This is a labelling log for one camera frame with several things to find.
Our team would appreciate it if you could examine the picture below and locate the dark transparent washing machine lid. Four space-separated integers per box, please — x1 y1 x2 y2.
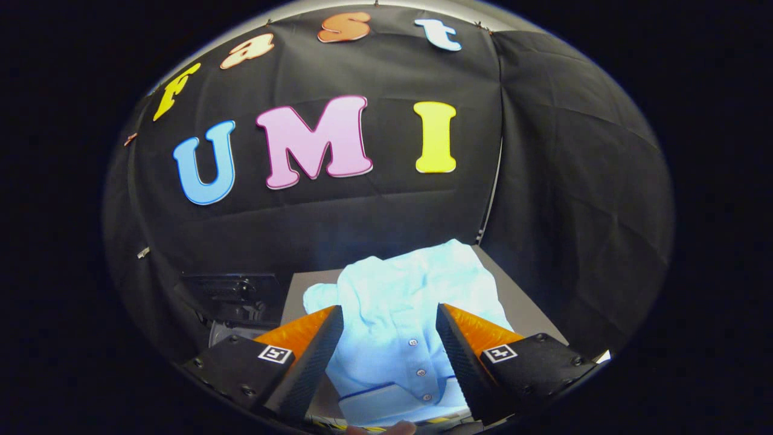
178 273 284 324

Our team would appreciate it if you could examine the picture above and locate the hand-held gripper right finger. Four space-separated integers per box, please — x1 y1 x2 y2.
435 303 598 424

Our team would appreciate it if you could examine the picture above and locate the light blue shirt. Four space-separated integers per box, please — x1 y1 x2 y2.
302 239 514 427

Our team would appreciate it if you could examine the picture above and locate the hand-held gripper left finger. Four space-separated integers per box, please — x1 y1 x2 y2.
181 305 345 424

